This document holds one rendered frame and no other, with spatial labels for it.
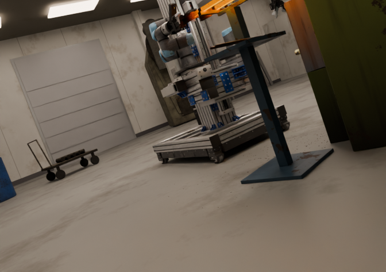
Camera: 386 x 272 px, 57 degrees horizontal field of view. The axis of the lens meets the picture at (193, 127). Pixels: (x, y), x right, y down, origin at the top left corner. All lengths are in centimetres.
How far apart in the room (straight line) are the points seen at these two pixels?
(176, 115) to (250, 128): 635
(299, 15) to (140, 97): 933
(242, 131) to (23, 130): 825
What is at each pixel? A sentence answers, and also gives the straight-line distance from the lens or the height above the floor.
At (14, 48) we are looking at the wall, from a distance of 1098.
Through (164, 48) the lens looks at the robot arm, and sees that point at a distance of 229.
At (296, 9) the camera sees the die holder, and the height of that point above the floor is 85.
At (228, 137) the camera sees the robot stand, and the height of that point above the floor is 16.
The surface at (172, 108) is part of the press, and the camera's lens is 927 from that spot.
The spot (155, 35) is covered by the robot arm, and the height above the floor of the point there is 101.
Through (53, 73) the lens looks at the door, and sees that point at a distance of 1083.
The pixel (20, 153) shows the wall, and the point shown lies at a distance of 1053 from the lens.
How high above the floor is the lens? 57
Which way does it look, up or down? 4 degrees down
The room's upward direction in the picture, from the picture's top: 20 degrees counter-clockwise
